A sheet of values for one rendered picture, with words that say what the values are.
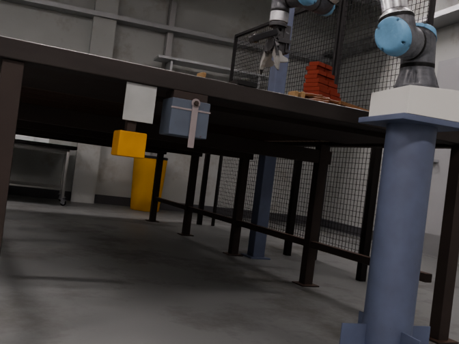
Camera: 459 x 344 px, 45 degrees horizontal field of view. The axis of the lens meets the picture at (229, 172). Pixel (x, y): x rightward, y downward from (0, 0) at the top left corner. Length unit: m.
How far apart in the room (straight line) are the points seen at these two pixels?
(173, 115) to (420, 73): 0.85
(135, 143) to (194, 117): 0.21
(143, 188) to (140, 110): 5.52
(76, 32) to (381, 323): 6.56
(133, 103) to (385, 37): 0.84
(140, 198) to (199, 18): 2.74
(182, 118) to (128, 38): 6.20
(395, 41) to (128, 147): 0.92
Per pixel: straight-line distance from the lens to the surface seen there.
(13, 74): 1.75
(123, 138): 1.76
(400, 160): 1.96
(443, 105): 1.97
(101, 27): 7.81
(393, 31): 1.92
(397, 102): 1.93
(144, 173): 7.29
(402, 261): 1.97
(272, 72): 4.34
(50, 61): 1.75
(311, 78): 3.27
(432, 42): 2.06
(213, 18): 8.33
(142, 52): 7.99
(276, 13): 2.28
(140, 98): 1.81
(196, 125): 1.84
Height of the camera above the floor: 0.60
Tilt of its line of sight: level
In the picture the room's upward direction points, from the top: 7 degrees clockwise
